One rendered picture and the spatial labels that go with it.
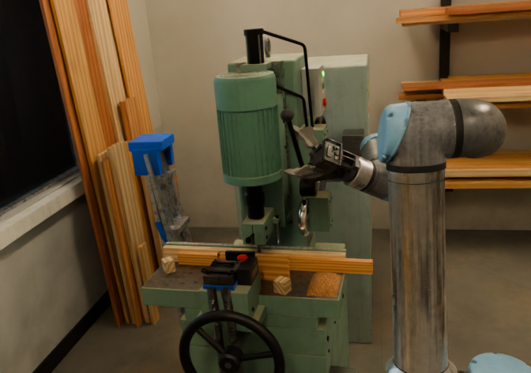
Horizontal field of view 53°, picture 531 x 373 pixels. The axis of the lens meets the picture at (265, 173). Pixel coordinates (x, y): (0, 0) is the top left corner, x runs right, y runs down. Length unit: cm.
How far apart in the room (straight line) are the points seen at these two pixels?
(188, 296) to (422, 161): 87
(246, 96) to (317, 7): 244
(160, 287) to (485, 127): 104
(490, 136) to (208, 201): 340
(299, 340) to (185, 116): 280
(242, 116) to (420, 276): 65
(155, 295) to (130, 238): 136
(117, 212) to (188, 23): 166
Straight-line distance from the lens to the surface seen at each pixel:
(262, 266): 162
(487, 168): 361
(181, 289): 164
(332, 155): 144
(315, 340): 160
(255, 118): 147
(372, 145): 163
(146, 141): 239
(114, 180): 293
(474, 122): 107
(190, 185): 430
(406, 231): 109
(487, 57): 392
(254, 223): 160
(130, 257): 309
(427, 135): 105
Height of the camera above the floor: 169
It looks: 18 degrees down
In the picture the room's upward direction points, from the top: 4 degrees counter-clockwise
